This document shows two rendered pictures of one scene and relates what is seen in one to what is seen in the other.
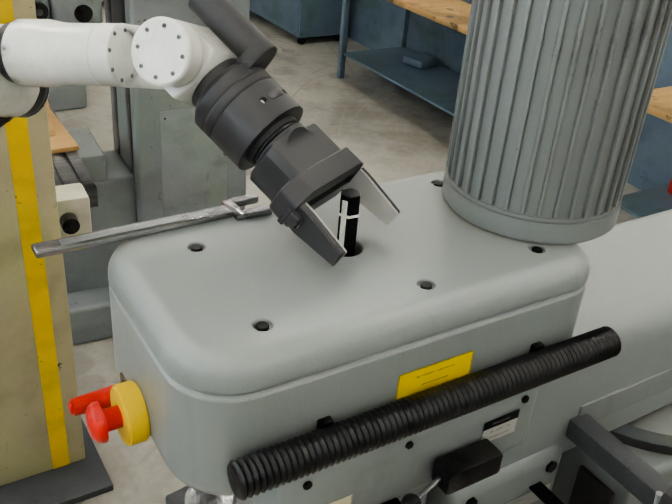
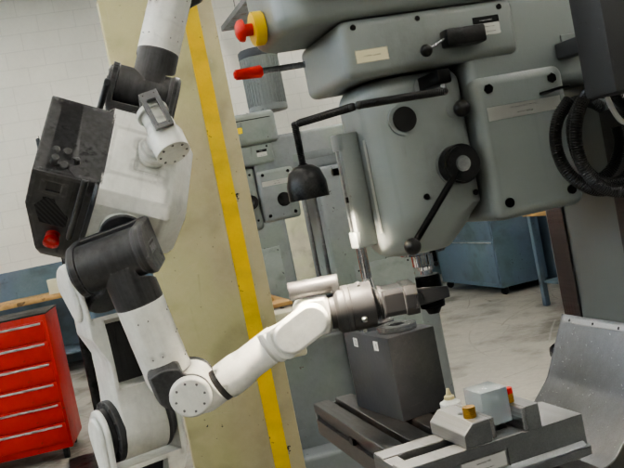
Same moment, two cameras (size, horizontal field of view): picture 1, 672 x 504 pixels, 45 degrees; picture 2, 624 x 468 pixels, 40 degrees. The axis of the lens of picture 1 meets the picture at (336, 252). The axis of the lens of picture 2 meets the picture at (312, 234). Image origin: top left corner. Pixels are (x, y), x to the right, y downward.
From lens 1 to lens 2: 1.23 m
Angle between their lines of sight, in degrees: 32
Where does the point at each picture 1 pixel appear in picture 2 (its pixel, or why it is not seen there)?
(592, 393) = (565, 26)
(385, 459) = (403, 25)
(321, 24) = (521, 271)
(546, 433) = (538, 52)
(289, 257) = not seen: outside the picture
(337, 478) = (372, 30)
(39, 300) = (265, 380)
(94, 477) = not seen: outside the picture
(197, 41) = not seen: outside the picture
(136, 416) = (258, 16)
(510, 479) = (517, 79)
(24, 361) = (258, 442)
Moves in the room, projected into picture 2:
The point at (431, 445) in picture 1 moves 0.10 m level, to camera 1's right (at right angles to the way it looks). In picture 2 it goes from (435, 24) to (492, 10)
